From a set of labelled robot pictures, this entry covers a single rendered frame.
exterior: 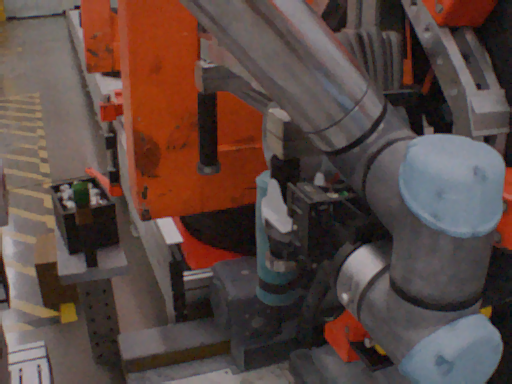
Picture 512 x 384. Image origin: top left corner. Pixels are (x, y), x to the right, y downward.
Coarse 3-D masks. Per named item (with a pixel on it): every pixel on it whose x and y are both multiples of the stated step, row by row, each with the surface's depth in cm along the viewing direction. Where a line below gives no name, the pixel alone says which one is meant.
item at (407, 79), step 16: (416, 32) 88; (416, 48) 88; (416, 64) 89; (416, 80) 89; (432, 80) 84; (432, 96) 86; (416, 112) 96; (432, 112) 86; (448, 112) 82; (416, 128) 97; (448, 128) 86; (352, 192) 112
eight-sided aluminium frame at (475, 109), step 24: (336, 0) 91; (408, 0) 69; (336, 24) 98; (432, 24) 66; (432, 48) 67; (456, 48) 65; (480, 48) 66; (456, 72) 64; (480, 72) 65; (456, 96) 64; (480, 96) 63; (504, 96) 64; (456, 120) 65; (480, 120) 62; (504, 120) 64; (504, 144) 65
